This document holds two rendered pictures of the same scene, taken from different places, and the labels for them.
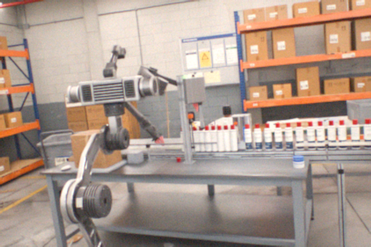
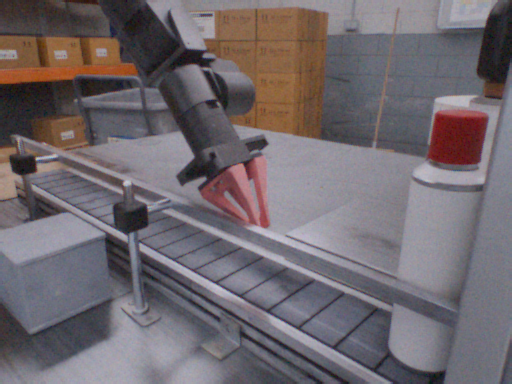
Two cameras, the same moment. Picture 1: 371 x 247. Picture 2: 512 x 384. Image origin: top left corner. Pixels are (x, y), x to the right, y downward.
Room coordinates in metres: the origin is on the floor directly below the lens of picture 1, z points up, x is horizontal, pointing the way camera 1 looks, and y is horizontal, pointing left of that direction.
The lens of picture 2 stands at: (2.49, 0.04, 1.13)
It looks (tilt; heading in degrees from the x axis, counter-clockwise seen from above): 20 degrees down; 21
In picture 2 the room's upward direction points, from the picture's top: straight up
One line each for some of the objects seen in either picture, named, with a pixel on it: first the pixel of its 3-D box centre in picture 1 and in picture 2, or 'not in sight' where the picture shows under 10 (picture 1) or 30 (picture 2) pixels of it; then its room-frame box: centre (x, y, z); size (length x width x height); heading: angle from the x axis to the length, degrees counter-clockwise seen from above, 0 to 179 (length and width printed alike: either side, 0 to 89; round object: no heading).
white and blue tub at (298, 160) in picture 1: (298, 161); not in sight; (2.21, -0.72, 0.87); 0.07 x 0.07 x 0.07
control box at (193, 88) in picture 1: (192, 90); not in sight; (2.68, -0.09, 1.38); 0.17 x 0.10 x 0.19; 122
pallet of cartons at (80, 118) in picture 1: (105, 127); (257, 90); (6.49, 1.45, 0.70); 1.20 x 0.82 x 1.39; 83
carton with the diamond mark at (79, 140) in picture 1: (97, 148); not in sight; (2.81, 0.72, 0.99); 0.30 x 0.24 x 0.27; 67
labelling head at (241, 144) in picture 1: (242, 131); not in sight; (2.72, -0.45, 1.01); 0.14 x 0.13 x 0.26; 67
